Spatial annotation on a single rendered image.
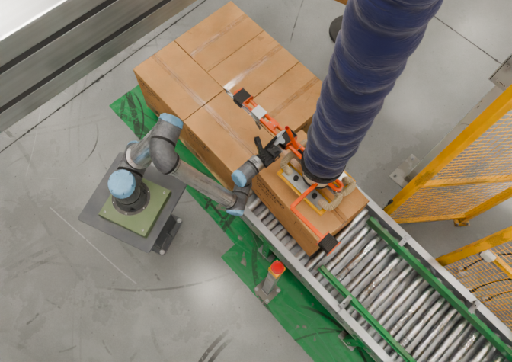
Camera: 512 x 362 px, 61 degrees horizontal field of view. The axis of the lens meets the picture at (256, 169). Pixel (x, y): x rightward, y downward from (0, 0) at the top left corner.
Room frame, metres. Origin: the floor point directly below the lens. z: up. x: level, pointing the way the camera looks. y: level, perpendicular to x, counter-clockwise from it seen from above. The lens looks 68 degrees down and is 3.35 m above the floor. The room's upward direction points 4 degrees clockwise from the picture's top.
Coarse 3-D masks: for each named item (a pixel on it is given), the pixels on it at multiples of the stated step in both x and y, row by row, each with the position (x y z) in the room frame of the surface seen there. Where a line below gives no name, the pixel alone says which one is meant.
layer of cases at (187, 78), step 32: (192, 32) 2.24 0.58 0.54; (224, 32) 2.27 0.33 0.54; (256, 32) 2.29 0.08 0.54; (160, 64) 1.92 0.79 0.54; (192, 64) 1.95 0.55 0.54; (224, 64) 1.97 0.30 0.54; (256, 64) 1.99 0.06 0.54; (288, 64) 2.01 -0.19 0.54; (160, 96) 1.64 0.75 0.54; (192, 96) 1.67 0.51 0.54; (224, 96) 1.69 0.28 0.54; (256, 96) 1.71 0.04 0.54; (288, 96) 1.73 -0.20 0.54; (192, 128) 1.40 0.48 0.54; (224, 128) 1.42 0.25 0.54; (256, 128) 1.44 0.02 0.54; (224, 160) 1.17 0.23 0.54
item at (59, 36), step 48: (0, 0) 0.26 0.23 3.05; (48, 0) 0.27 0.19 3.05; (96, 0) 0.29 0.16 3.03; (144, 0) 0.32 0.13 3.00; (192, 0) 0.36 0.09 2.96; (0, 48) 0.22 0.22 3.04; (48, 48) 0.24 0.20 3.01; (96, 48) 0.27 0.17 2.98; (0, 96) 0.20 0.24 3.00; (48, 96) 0.22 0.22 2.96
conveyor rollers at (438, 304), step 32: (352, 224) 0.78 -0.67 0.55; (320, 256) 0.55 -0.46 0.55; (384, 256) 0.59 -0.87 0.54; (352, 288) 0.37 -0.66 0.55; (416, 288) 0.40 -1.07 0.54; (448, 288) 0.41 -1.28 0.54; (384, 320) 0.19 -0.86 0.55; (448, 320) 0.22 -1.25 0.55; (416, 352) 0.02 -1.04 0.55; (480, 352) 0.05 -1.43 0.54
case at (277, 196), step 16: (256, 176) 0.95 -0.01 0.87; (272, 176) 0.93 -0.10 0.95; (256, 192) 0.94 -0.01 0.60; (272, 192) 0.84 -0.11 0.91; (288, 192) 0.83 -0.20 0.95; (352, 192) 0.86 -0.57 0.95; (272, 208) 0.82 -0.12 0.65; (288, 208) 0.74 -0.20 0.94; (304, 208) 0.74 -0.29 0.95; (336, 208) 0.76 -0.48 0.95; (352, 208) 0.77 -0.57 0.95; (288, 224) 0.71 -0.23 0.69; (304, 224) 0.65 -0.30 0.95; (320, 224) 0.66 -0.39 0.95; (336, 224) 0.66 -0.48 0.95; (304, 240) 0.61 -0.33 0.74
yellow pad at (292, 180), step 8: (280, 176) 0.87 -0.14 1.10; (288, 176) 0.87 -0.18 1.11; (296, 176) 0.87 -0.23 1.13; (288, 184) 0.83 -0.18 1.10; (296, 192) 0.78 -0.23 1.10; (312, 192) 0.79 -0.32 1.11; (320, 192) 0.79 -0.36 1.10; (304, 200) 0.74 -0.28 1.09; (312, 200) 0.74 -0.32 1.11; (328, 200) 0.75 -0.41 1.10; (312, 208) 0.70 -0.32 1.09; (320, 208) 0.70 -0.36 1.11
